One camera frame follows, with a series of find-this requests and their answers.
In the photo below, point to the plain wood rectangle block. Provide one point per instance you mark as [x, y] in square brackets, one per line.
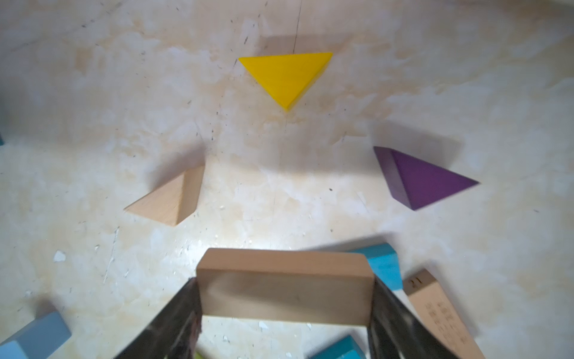
[288, 286]

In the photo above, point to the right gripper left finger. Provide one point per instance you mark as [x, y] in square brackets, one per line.
[174, 332]

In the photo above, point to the natural wood triangle block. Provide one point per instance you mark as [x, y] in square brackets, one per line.
[172, 202]

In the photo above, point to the purple triangle block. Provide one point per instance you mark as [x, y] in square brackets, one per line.
[416, 183]

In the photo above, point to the small teal block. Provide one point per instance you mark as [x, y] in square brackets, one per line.
[345, 348]

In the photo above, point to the light blue cube block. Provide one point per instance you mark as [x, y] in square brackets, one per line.
[38, 339]

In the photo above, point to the long teal rectangle block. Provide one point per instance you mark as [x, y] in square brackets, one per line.
[384, 262]

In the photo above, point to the printed wood rectangle block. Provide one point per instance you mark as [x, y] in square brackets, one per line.
[439, 316]

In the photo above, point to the yellow triangle block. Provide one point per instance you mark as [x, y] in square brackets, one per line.
[286, 78]

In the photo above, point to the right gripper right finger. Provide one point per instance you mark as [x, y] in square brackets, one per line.
[394, 332]

